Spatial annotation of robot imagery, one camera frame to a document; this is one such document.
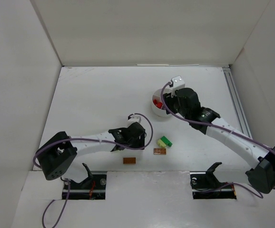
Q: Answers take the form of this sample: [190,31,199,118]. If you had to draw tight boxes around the white round divided container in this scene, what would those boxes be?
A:
[151,89,171,118]

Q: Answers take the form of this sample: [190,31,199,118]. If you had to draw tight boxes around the red long lego brick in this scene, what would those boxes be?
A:
[153,99,163,109]

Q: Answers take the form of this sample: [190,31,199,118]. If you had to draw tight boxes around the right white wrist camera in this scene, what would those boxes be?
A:
[169,76,185,97]

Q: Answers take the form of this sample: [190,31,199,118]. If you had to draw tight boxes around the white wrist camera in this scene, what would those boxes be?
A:
[127,114,141,127]
[169,76,185,97]

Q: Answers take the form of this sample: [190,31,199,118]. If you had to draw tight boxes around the orange lego brick front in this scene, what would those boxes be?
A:
[123,157,136,164]

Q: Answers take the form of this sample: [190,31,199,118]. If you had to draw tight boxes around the green and yellow lego stack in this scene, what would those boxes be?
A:
[157,136,173,148]

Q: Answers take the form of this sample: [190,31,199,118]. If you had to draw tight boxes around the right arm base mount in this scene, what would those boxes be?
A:
[190,162,237,200]

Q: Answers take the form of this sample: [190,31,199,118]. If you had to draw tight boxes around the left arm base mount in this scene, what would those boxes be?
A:
[69,163,107,200]

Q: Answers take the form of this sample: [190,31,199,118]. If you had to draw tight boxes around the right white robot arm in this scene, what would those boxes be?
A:
[160,88,275,194]

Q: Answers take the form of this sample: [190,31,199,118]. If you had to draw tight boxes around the brown lego plate right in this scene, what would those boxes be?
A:
[153,148,167,155]

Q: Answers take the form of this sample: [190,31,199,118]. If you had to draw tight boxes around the aluminium rail right side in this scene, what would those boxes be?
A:
[222,67,253,138]

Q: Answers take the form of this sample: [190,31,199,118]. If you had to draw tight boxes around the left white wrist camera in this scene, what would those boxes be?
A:
[127,114,141,127]

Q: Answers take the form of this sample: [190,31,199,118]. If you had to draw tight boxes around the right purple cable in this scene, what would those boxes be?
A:
[160,81,275,199]

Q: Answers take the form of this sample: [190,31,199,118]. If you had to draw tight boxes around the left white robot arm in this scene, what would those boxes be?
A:
[35,122,146,184]

